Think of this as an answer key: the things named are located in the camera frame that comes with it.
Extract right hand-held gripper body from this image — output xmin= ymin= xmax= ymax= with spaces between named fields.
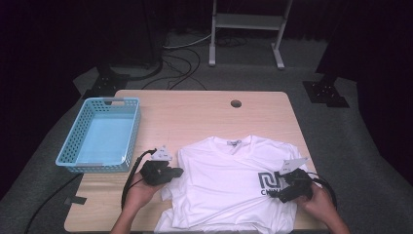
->
xmin=280 ymin=157 xmax=315 ymax=200

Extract white t-shirt with dark print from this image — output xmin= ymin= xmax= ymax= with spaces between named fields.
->
xmin=154 ymin=135 xmax=310 ymax=234

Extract person's right hand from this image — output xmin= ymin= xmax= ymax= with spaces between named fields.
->
xmin=295 ymin=183 xmax=335 ymax=222

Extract thin black floor cables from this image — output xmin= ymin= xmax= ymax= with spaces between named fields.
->
xmin=141 ymin=48 xmax=208 ymax=92

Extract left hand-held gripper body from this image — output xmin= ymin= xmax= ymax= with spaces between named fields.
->
xmin=139 ymin=145 xmax=173 ymax=187

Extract black tape strip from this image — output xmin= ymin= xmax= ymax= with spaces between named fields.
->
xmin=63 ymin=194 xmax=88 ymax=207

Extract person's left hand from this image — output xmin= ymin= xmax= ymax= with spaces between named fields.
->
xmin=124 ymin=171 xmax=165 ymax=210

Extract hand-held gripper black cable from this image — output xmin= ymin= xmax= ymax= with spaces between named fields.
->
xmin=120 ymin=148 xmax=158 ymax=211
xmin=306 ymin=172 xmax=339 ymax=211

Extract thick black floor cable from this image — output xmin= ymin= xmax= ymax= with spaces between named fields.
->
xmin=23 ymin=173 xmax=84 ymax=234

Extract light blue plastic basket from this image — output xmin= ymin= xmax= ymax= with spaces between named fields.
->
xmin=55 ymin=97 xmax=142 ymax=174

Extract black stand base plate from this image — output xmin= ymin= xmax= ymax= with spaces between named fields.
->
xmin=302 ymin=75 xmax=351 ymax=109
xmin=81 ymin=64 xmax=131 ymax=100

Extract white floor cable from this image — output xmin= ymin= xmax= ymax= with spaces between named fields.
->
xmin=163 ymin=32 xmax=212 ymax=51

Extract left hand-held gripper black cable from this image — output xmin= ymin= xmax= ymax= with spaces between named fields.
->
xmin=120 ymin=148 xmax=158 ymax=211

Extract white metal stand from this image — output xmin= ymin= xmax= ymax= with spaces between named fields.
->
xmin=208 ymin=0 xmax=294 ymax=70

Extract thick black curved cable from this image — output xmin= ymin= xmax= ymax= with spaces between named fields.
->
xmin=110 ymin=57 xmax=164 ymax=82

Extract right hand-held gripper black cable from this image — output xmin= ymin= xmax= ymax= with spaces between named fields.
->
xmin=306 ymin=172 xmax=339 ymax=211

